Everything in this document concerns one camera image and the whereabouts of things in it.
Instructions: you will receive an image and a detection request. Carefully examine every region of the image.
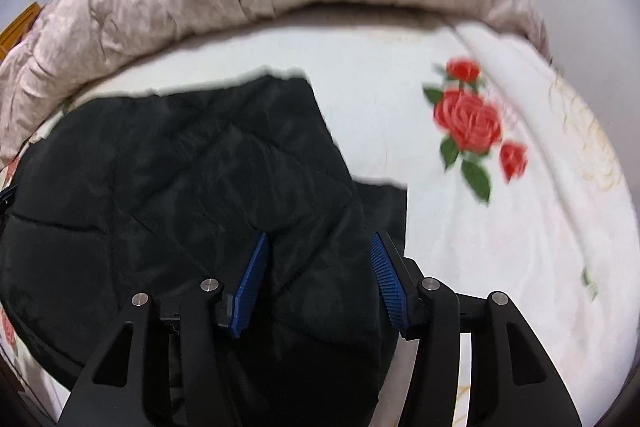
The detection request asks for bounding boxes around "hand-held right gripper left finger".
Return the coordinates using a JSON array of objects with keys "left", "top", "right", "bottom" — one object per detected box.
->
[{"left": 57, "top": 232, "right": 272, "bottom": 427}]

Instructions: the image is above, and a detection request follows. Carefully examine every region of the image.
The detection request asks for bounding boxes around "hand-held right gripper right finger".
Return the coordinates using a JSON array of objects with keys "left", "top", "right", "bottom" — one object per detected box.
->
[{"left": 369, "top": 231, "right": 583, "bottom": 427}]

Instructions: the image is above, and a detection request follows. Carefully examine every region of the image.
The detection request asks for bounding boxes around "black padded jacket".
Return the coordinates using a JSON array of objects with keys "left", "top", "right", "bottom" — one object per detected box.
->
[{"left": 0, "top": 66, "right": 408, "bottom": 427}]

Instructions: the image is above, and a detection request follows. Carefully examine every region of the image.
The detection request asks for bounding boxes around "white rose print bed sheet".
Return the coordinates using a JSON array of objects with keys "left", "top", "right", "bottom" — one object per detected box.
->
[{"left": 0, "top": 19, "right": 640, "bottom": 427}]

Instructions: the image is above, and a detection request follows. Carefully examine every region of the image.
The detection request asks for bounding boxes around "wooden headboard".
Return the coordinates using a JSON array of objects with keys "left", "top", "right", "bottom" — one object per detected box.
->
[{"left": 0, "top": 3, "right": 43, "bottom": 64}]

